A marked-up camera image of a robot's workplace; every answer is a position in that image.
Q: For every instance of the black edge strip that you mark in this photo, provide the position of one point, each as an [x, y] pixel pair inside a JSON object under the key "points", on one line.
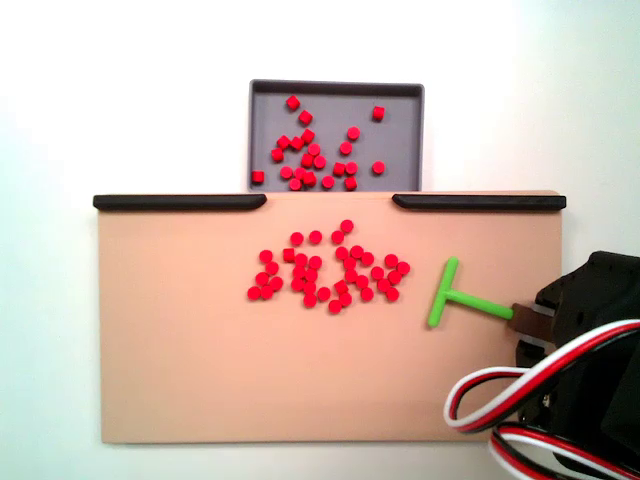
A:
{"points": [[475, 202], [175, 202]]}

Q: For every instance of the grey rectangular tray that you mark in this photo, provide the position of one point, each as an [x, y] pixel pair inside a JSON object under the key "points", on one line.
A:
{"points": [[395, 145]]}

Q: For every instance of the peach flat board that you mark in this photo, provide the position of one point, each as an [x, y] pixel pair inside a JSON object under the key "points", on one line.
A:
{"points": [[200, 350]]}

